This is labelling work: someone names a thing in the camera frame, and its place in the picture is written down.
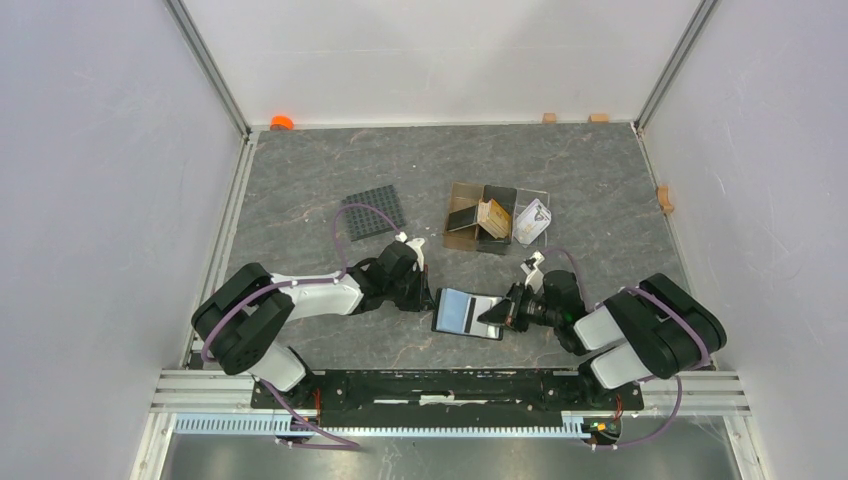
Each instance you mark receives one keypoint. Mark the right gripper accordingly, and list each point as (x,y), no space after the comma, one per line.
(501,314)

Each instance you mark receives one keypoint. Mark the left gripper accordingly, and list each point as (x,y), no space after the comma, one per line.
(421,278)

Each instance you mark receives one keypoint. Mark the black card holder wallet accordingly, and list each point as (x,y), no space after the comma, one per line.
(457,313)

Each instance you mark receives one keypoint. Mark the amber and black organizer box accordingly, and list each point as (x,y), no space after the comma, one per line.
(475,238)

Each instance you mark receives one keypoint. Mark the black credit card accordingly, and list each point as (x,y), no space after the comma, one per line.
(462,219)

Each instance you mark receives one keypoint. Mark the orange card stack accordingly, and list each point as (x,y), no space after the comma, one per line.
(494,219)

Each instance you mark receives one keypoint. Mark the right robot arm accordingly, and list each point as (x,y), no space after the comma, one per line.
(652,330)

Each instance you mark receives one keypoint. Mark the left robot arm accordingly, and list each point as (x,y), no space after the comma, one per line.
(240,324)

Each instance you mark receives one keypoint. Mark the dark grey stud baseplate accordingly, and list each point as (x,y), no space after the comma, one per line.
(374,212)

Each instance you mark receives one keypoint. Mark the curved wooden piece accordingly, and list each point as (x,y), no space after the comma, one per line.
(664,199)

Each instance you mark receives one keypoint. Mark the orange round cap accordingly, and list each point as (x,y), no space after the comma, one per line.
(281,122)

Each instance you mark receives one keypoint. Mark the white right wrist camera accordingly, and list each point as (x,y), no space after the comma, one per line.
(533,274)

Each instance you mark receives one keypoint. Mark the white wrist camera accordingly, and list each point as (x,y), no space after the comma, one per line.
(533,274)
(416,245)

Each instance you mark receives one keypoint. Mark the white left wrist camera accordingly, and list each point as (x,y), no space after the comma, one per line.
(416,245)

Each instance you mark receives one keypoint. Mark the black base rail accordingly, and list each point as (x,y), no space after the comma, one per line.
(453,398)

